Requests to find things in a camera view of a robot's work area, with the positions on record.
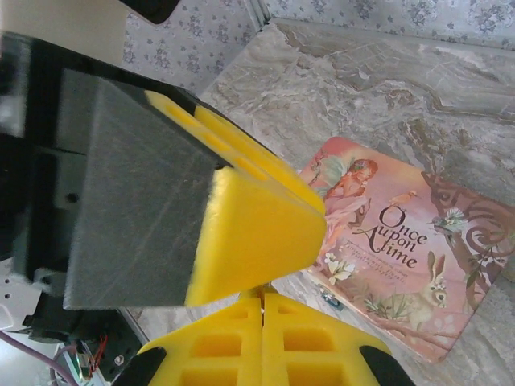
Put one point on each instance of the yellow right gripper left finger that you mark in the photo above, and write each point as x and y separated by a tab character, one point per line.
225	342

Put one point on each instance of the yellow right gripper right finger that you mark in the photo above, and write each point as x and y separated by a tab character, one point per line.
314	342

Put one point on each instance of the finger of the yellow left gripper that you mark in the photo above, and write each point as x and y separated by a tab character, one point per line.
257	153
141	201

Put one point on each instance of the blue padlock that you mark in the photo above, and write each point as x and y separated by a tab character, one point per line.
332	300

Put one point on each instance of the cream white panel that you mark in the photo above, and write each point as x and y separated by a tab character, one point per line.
60	24

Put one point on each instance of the pink fairy tale book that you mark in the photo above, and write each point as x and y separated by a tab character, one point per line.
402	249

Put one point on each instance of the aluminium frame post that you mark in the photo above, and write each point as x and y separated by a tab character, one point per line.
259	14

